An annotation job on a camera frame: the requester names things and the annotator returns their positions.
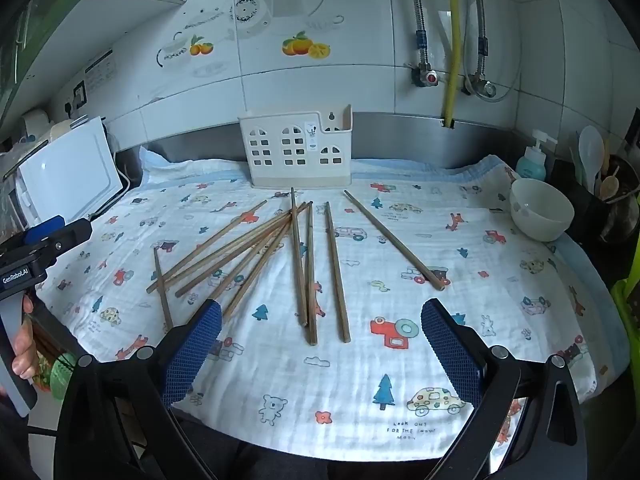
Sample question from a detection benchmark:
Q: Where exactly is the short wooden chopstick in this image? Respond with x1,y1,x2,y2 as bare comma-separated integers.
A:
153,247,174,330

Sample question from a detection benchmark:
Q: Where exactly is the wooden chopstick top diagonal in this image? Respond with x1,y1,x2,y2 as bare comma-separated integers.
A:
146,200,267,294

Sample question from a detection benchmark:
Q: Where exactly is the wooden chopstick long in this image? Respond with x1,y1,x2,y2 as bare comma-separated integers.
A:
290,188,308,327

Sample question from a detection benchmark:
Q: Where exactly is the person's left hand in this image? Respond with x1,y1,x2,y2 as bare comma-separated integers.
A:
12,296,38,380

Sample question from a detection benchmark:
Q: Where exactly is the white appliance with lid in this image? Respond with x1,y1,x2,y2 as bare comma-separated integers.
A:
8,117,124,228

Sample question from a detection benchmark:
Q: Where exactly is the white printed cloth mat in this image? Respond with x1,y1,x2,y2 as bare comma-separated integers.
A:
38,150,629,462

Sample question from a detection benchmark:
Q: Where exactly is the white ceramic bowl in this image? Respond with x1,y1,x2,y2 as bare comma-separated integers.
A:
509,178,575,243

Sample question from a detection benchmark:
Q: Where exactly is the green dish rack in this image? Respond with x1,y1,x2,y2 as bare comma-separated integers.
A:
611,280,639,359

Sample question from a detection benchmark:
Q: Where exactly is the black utensil crock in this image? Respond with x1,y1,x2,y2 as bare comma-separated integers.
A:
572,155,639,259

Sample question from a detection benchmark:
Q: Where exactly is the teal soap dispenser bottle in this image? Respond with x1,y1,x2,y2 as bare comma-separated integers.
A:
516,129,558,181

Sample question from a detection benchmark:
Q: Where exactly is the wooden spoon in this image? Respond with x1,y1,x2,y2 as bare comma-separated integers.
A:
598,167,620,202

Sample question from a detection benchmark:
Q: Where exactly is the white plastic utensil holder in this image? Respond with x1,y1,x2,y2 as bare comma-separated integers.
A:
239,104,352,190

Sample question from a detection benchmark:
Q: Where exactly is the white rice paddle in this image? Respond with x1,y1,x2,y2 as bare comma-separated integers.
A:
578,126,604,193

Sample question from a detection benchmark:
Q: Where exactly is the chrome angle valve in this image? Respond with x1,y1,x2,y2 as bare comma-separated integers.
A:
462,74,497,101

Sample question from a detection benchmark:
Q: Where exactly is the red knob water valve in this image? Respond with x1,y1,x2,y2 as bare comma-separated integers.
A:
411,63,438,88

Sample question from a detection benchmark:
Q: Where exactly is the wall power socket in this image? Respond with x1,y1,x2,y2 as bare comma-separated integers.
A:
73,80,87,110

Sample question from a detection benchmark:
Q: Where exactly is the white wall cabinet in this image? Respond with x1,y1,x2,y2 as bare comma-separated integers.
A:
1,0,186,130

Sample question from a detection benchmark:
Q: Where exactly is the right braided metal hose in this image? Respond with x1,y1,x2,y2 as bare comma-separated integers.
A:
468,0,492,82

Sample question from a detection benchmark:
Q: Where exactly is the braided metal hose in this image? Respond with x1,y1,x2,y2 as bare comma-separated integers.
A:
468,0,492,82
404,0,433,68

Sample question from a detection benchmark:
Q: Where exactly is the left braided metal hose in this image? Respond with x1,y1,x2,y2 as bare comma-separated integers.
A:
404,0,433,68

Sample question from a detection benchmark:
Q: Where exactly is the yellow gas hose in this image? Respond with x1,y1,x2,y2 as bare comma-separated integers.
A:
442,0,464,130

